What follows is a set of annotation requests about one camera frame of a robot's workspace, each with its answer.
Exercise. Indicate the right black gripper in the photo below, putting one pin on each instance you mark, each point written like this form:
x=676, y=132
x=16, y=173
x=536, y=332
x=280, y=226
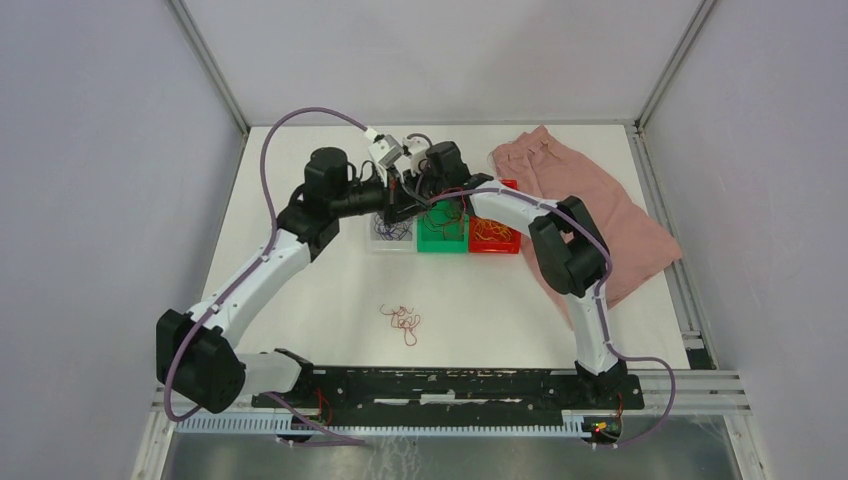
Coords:
x=413, y=182

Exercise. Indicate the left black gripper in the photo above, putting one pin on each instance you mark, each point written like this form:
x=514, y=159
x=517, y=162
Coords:
x=399, y=204

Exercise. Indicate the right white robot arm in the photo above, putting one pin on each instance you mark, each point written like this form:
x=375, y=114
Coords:
x=569, y=250

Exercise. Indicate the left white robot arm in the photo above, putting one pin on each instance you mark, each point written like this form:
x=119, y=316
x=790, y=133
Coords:
x=196, y=361

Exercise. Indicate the clear plastic bin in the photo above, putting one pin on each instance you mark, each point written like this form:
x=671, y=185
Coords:
x=390, y=238

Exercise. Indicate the green plastic bin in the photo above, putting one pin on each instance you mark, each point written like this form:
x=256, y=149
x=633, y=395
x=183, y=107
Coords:
x=443, y=229

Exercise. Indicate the red plastic bin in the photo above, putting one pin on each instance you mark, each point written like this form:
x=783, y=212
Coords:
x=487, y=236

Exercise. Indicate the pink cloth shorts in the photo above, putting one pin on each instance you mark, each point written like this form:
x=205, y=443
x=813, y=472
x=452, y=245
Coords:
x=640, y=247

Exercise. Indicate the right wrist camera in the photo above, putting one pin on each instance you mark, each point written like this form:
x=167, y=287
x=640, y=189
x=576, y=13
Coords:
x=415, y=146

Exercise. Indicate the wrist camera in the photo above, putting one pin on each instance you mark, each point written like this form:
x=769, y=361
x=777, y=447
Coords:
x=384, y=151
x=415, y=146

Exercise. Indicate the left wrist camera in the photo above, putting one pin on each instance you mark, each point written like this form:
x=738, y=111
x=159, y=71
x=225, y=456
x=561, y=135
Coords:
x=384, y=151

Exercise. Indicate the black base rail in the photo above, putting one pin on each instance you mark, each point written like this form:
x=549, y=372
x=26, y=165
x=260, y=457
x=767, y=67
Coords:
x=439, y=397

